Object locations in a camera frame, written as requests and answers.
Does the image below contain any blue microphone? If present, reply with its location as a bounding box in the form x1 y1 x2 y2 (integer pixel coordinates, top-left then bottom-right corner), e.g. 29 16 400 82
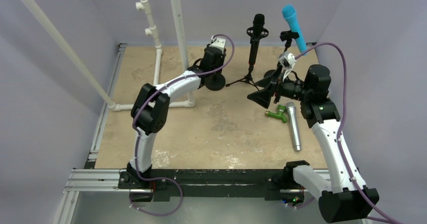
282 5 307 53

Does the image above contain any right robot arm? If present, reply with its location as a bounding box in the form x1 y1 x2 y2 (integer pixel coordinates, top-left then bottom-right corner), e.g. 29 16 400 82
247 64 379 223

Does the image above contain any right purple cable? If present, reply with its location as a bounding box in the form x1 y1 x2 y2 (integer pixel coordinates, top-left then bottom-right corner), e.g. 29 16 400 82
295 42 401 224

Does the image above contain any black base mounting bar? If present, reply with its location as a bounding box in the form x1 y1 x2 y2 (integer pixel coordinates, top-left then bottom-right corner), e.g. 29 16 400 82
118 169 307 205

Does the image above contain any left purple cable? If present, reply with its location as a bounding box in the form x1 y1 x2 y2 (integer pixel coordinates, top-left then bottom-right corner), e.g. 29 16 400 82
132 33 235 183

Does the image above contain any black shock-mount round-base stand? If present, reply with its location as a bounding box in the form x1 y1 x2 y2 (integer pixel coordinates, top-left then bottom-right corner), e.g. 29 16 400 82
205 73 226 91

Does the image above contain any white PVC pipe frame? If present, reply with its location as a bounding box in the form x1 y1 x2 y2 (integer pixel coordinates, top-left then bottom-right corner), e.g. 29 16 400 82
6 0 196 112

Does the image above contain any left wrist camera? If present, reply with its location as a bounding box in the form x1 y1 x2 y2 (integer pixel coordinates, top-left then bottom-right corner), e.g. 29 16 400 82
209 37 227 51

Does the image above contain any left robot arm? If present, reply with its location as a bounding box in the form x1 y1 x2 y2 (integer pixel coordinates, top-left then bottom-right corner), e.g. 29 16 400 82
126 44 226 188

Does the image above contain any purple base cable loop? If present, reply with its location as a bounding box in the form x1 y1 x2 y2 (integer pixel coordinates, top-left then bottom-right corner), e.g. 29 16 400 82
129 177 184 217

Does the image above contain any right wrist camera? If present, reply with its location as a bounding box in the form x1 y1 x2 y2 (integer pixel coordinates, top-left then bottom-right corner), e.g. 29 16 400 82
278 51 297 79

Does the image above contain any silver grey microphone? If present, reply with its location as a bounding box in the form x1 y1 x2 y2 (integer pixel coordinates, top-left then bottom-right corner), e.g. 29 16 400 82
286 102 302 152

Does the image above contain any green tap faucet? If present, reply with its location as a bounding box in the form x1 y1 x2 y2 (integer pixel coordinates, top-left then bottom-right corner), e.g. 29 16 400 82
265 105 288 123

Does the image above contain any black microphone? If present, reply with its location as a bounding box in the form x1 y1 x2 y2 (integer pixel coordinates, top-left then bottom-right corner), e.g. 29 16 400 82
247 14 265 65

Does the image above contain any aluminium rail frame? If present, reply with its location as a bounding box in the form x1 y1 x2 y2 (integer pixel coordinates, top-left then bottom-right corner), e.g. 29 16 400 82
52 42 373 224

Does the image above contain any black clip round-base stand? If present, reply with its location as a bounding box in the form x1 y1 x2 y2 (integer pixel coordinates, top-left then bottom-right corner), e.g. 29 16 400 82
263 30 299 78

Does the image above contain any black tripod mic stand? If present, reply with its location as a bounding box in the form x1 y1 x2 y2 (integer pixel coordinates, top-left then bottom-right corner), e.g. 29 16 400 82
225 28 269 90

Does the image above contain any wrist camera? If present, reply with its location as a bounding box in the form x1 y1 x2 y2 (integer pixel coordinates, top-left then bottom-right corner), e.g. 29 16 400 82
209 37 227 51
278 51 297 79

